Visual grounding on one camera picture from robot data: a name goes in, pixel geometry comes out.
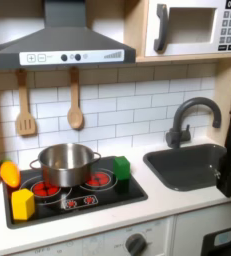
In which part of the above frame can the grey range hood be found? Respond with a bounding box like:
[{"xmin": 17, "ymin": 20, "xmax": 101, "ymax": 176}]
[{"xmin": 0, "ymin": 0, "xmax": 137, "ymax": 71}]

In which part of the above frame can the dark grey sink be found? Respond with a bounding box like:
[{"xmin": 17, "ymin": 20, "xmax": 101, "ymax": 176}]
[{"xmin": 142, "ymin": 143, "xmax": 228, "ymax": 193}]

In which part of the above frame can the green block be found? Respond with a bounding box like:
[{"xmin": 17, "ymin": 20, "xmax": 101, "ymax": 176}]
[{"xmin": 113, "ymin": 155, "xmax": 132, "ymax": 181}]

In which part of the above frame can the orange toy vegetable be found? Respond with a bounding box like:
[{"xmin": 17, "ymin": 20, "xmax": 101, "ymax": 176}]
[{"xmin": 0, "ymin": 159, "xmax": 22, "ymax": 189}]

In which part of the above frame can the dark grey tap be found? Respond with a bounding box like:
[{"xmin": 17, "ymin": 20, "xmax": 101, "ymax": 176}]
[{"xmin": 165, "ymin": 96, "xmax": 223, "ymax": 149}]

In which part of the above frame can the wooden slotted spatula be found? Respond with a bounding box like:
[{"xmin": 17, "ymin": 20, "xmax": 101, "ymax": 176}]
[{"xmin": 14, "ymin": 69, "xmax": 38, "ymax": 137}]

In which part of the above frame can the white toy microwave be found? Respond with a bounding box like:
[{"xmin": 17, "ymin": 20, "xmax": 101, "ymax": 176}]
[{"xmin": 144, "ymin": 0, "xmax": 231, "ymax": 58}]

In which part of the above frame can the steel pot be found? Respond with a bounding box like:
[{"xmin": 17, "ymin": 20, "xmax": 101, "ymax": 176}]
[{"xmin": 29, "ymin": 142, "xmax": 102, "ymax": 188}]

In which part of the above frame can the wooden spoon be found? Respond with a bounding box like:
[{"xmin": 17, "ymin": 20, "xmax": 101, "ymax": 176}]
[{"xmin": 66, "ymin": 66, "xmax": 85, "ymax": 131}]

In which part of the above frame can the yellow block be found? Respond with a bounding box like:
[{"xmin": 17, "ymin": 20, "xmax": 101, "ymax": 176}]
[{"xmin": 11, "ymin": 188, "xmax": 36, "ymax": 222}]

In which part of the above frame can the grey oven knob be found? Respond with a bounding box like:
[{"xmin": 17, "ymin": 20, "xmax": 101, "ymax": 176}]
[{"xmin": 124, "ymin": 233, "xmax": 148, "ymax": 256}]

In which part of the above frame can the black stove top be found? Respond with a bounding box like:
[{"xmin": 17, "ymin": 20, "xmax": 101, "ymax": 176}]
[{"xmin": 1, "ymin": 155, "xmax": 149, "ymax": 230}]

